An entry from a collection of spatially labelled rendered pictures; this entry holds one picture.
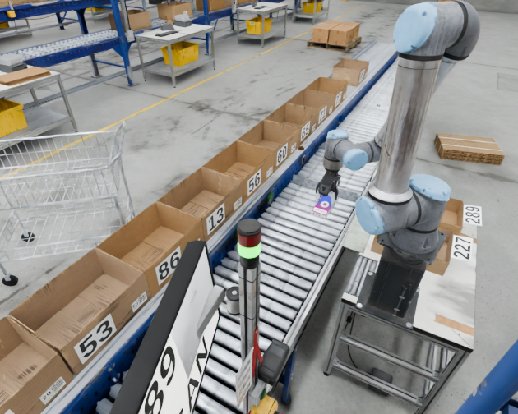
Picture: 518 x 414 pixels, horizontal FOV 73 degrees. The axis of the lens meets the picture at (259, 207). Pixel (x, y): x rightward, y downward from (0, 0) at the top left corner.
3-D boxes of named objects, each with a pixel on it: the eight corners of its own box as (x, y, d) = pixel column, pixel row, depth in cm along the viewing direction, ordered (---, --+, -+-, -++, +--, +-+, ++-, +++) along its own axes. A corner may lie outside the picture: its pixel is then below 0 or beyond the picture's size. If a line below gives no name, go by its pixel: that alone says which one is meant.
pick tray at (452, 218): (456, 241, 202) (463, 227, 196) (389, 222, 215) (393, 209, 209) (458, 213, 223) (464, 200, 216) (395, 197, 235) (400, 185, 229)
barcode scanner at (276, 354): (290, 357, 119) (291, 344, 112) (275, 390, 112) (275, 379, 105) (274, 348, 122) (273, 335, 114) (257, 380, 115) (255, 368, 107)
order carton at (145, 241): (151, 298, 152) (144, 272, 141) (104, 273, 163) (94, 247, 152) (205, 243, 179) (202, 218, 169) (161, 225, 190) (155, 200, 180)
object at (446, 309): (471, 353, 150) (474, 350, 149) (340, 301, 171) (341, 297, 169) (475, 221, 221) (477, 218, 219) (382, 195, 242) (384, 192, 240)
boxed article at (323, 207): (337, 201, 174) (337, 198, 173) (325, 218, 163) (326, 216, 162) (322, 196, 177) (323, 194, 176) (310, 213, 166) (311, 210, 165)
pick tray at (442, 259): (443, 277, 181) (450, 263, 174) (369, 250, 195) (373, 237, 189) (448, 243, 200) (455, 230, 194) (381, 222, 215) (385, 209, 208)
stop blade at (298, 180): (354, 204, 234) (357, 193, 229) (292, 185, 251) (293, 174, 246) (354, 203, 235) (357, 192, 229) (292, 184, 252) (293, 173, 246)
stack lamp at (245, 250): (253, 261, 74) (253, 240, 70) (233, 252, 76) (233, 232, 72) (265, 246, 77) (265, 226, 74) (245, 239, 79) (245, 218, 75)
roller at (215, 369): (255, 402, 135) (255, 397, 132) (153, 342, 155) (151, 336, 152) (261, 391, 139) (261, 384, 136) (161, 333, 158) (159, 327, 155)
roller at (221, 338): (270, 373, 144) (270, 367, 141) (173, 320, 164) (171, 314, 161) (275, 363, 148) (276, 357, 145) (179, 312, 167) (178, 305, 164)
